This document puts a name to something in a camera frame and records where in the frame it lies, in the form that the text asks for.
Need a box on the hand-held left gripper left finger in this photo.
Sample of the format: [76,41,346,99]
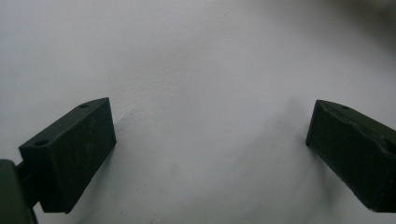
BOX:
[17,96,118,215]

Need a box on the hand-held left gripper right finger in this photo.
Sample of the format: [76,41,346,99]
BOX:
[304,99,396,214]

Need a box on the grey foam mat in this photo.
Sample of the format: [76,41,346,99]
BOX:
[0,0,396,224]

